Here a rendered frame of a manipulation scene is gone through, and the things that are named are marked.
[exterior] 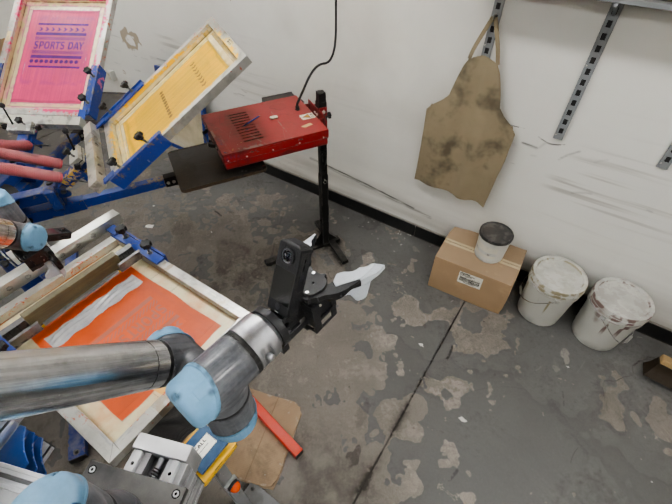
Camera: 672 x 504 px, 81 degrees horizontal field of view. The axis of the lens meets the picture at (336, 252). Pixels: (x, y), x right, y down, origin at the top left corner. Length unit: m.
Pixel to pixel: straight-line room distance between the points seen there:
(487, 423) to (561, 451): 0.37
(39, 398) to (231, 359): 0.21
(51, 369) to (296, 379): 1.93
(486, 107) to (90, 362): 2.21
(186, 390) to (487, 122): 2.18
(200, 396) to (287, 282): 0.18
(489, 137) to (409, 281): 1.08
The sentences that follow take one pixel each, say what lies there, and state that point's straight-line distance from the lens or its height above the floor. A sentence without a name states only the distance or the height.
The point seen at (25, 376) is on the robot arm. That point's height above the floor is 1.76.
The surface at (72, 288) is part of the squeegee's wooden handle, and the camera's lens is 1.71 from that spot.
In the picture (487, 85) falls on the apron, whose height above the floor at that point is 1.27.
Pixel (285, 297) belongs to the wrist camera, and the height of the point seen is 1.70.
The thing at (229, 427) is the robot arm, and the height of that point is 1.57.
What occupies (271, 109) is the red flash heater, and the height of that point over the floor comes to 1.10.
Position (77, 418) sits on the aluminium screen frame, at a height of 0.99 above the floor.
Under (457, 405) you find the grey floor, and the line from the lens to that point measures 2.43.
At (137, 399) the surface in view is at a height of 0.95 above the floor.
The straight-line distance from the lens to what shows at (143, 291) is 1.70.
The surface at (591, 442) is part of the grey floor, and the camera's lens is 2.63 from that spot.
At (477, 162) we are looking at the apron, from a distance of 2.57.
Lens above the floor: 2.16
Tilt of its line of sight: 46 degrees down
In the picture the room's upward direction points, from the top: straight up
